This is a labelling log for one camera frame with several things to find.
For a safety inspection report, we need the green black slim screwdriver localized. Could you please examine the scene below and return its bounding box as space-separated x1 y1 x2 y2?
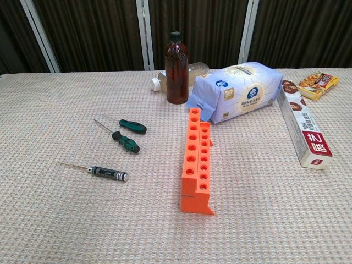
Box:
101 114 147 135

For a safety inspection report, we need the green black ribbed-handle screwdriver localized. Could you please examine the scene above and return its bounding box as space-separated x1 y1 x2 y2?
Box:
93 119 141 154

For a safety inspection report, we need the black metal precision screwdriver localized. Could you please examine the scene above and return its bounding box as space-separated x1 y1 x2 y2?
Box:
57 161 130 183

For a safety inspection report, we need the orange tool holder rack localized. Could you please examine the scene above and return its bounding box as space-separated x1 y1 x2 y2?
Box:
180 107 217 217

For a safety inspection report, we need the clear bottle with white cap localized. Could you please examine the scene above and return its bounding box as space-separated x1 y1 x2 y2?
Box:
150 62 211 93

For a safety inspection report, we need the dark brown tea bottle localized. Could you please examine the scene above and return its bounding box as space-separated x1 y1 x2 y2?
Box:
164 31 190 105

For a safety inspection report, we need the blue white tissue pack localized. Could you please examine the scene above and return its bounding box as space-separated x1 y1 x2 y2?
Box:
186 60 284 124

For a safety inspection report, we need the beige woven tablecloth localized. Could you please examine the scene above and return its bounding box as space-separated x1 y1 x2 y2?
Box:
0 67 352 264

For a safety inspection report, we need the long white red box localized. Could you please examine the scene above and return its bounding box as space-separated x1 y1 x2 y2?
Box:
277 79 334 169

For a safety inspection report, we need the yellow snack box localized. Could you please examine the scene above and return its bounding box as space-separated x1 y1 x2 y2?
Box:
296 71 340 102

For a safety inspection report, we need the grey metal partition post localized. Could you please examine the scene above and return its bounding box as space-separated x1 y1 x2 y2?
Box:
20 0 62 73
136 0 156 71
237 0 263 65

